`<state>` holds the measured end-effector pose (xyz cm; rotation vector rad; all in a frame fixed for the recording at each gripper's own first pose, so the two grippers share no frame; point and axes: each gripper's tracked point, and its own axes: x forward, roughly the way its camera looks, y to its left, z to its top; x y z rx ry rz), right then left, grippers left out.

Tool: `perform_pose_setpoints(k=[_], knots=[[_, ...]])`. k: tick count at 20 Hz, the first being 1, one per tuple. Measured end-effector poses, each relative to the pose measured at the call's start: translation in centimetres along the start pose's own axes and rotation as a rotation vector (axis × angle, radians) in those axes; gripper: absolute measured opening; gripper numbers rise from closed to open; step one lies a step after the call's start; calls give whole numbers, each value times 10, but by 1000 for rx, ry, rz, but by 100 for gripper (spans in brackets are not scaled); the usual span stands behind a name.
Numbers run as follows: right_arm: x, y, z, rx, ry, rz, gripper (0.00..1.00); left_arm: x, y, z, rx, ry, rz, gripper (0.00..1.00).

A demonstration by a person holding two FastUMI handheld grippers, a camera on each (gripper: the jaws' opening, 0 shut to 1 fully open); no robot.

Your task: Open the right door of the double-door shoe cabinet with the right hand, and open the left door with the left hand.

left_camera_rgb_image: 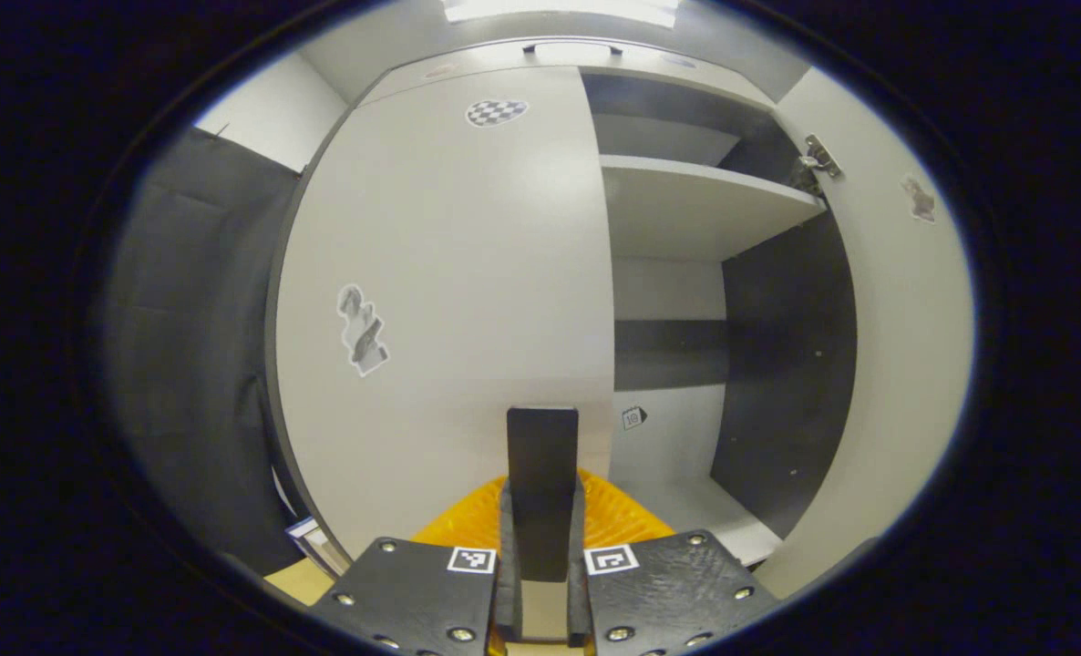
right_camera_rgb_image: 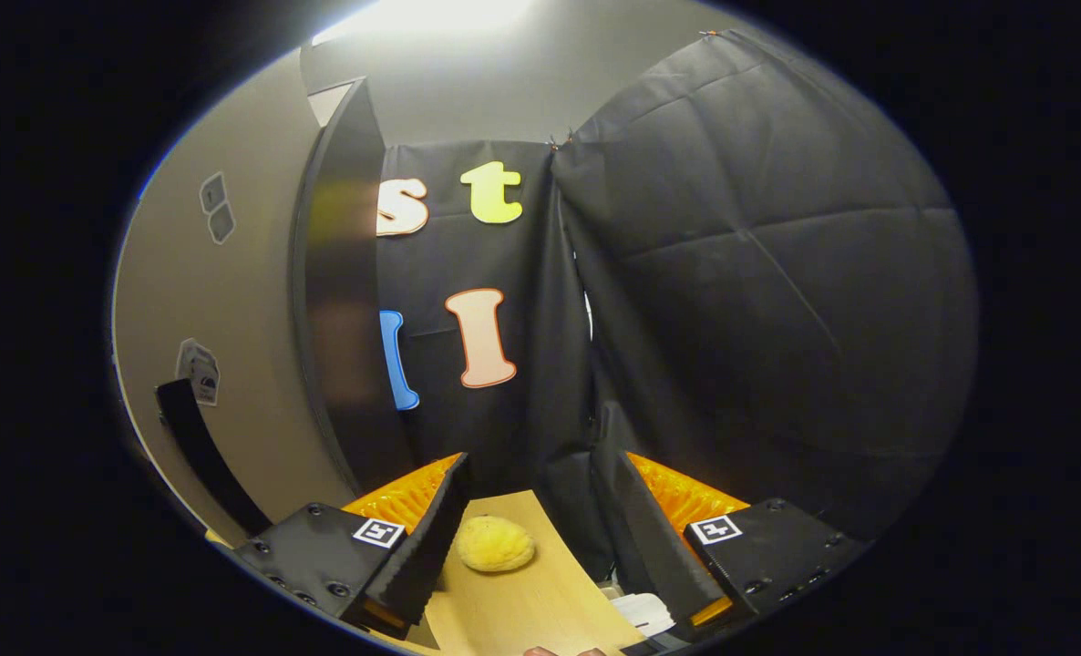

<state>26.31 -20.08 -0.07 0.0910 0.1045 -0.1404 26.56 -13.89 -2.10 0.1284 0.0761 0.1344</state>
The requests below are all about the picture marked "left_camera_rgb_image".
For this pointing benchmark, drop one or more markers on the black backdrop cloth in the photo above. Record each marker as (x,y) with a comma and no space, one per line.
(194,346)

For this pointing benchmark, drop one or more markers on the metal door hinge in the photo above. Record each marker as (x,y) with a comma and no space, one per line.
(820,157)

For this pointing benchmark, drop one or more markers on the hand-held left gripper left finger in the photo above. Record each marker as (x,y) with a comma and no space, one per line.
(507,601)

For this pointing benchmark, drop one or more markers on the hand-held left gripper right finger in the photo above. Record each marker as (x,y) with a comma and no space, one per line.
(578,601)

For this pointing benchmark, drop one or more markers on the grey double-door shoe cabinet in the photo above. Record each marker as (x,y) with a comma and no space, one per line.
(787,364)

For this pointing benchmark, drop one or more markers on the large ceiling light panel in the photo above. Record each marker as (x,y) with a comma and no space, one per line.
(559,11)

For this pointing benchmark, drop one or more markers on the grey cabinet shelf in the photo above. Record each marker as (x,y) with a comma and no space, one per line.
(686,210)

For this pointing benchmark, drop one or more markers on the blue white box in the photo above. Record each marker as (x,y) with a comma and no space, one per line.
(317,545)

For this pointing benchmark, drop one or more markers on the grey cabinet drawer front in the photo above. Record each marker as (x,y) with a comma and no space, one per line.
(486,62)

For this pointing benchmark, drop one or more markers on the grey shoe cabinet door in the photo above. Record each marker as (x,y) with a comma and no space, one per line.
(468,273)
(905,364)

